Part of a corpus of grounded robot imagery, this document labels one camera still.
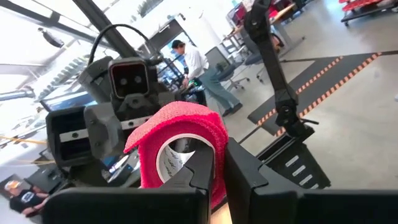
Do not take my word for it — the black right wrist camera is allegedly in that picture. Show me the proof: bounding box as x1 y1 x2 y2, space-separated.
108 57 150 100

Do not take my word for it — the low cart with red bins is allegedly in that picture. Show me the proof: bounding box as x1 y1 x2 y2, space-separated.
340 0 398 26

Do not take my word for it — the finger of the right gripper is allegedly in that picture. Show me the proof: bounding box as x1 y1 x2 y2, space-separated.
83 102 126 159

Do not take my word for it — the person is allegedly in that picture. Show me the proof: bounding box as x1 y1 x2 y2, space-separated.
170 39 243 118
4 180 50 218

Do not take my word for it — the black vertical frame post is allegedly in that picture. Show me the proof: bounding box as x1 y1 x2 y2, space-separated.
72 0 139 60

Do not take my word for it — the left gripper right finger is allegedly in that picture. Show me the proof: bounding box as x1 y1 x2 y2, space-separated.
224 138 398 224

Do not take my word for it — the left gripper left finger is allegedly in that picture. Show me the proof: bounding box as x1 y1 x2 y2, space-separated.
43 141 216 224

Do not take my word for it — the red elastic bandage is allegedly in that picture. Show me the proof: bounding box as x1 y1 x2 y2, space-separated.
123 101 230 210

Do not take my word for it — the long yellow cable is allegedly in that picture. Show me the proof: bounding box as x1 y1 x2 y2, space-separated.
0 134 47 146

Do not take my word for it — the black orange striped floor mat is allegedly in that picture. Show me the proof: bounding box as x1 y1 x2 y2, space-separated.
248 51 384 138

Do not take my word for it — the grey office chair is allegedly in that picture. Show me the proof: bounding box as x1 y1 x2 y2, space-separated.
205 46 251 91

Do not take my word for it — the lit computer screen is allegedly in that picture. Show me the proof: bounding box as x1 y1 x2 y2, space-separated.
39 90 98 112

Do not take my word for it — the black camera cable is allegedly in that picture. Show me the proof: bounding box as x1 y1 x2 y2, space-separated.
88 23 153 66

